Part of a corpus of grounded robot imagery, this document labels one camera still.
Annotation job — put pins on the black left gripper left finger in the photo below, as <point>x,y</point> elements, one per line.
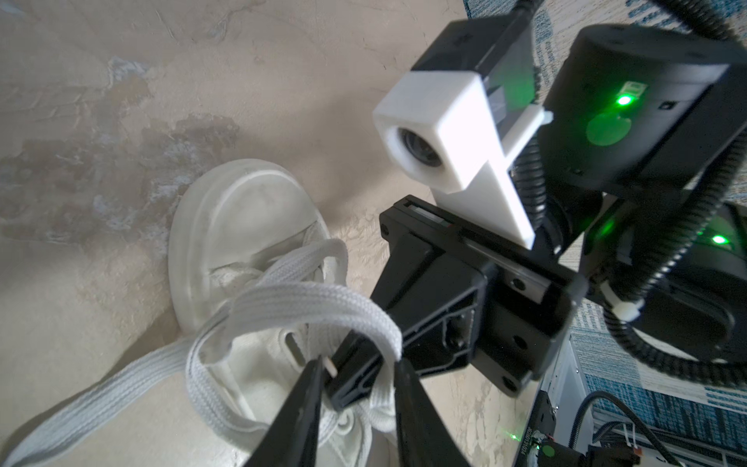
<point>293,437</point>

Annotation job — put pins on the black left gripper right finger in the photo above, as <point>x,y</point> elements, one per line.
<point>422,438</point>

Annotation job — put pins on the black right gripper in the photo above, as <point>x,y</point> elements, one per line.
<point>461,296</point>

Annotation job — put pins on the white shoelace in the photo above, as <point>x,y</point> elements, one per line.
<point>242,364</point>

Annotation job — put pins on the white sneaker shoe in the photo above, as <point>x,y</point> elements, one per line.
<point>244,213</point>

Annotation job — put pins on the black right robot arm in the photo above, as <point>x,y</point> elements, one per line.
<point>610,190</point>

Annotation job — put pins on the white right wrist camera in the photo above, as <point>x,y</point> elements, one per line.
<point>438,128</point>

